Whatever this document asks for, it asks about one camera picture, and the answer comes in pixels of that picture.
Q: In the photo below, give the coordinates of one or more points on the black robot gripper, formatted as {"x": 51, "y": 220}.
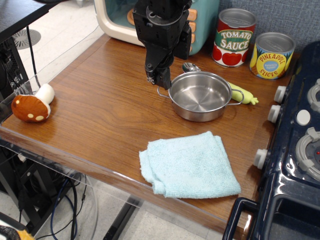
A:
{"x": 163, "y": 28}

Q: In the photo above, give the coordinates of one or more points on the stainless steel pan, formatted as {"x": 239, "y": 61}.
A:
{"x": 200, "y": 96}

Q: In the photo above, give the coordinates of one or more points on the light blue folded cloth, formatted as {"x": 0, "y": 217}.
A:
{"x": 191, "y": 167}

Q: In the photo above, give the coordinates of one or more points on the toy microwave oven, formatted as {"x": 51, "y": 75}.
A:
{"x": 115, "y": 18}

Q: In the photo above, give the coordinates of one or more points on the tomato sauce can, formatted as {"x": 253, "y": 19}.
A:
{"x": 234, "y": 32}

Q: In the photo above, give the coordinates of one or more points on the clear acrylic table guard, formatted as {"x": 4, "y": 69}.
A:
{"x": 48, "y": 73}

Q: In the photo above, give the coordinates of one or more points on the pineapple slices can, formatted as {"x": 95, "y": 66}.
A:
{"x": 272, "y": 54}

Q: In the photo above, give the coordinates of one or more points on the brown plush mushroom toy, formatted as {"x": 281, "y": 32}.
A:
{"x": 34, "y": 108}

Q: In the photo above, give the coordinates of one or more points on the black desk at left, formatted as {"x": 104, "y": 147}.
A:
{"x": 18, "y": 14}

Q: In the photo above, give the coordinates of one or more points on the dark blue toy stove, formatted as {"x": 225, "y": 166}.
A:
{"x": 288, "y": 207}

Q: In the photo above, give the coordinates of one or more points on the spoon with green handle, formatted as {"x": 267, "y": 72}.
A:
{"x": 238, "y": 94}

